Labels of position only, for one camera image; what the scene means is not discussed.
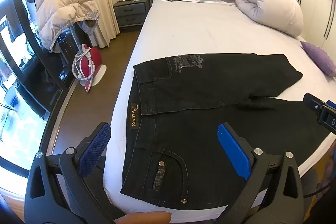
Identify bed with white sheet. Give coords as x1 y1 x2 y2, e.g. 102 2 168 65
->
104 0 336 217

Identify black denim pants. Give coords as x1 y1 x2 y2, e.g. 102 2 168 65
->
120 53 331 210

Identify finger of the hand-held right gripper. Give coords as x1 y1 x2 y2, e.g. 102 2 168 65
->
303 93 328 115

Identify white braided cable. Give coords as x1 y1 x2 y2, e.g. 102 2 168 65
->
72 44 95 81

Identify large glass window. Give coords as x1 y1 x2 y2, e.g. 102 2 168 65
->
0 0 82 182

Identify red round appliance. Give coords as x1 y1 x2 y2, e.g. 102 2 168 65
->
72 44 107 92

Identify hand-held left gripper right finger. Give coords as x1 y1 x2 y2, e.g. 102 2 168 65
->
214 123 305 224

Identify thin black cable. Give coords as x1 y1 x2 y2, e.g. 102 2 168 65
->
304 182 332 199

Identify rolled white duvet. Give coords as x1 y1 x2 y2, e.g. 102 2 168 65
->
234 0 304 38

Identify person's left hand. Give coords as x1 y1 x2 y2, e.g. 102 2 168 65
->
114 211 173 224

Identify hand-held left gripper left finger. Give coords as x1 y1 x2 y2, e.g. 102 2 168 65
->
24 121 126 224

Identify black stand under jacket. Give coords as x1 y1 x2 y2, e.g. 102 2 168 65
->
54 23 96 83

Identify beige puffer jacket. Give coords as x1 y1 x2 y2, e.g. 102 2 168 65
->
34 0 101 53

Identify purple cushion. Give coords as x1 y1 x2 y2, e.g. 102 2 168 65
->
301 41 336 76

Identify grey nightstand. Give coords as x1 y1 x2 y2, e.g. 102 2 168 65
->
113 0 151 28

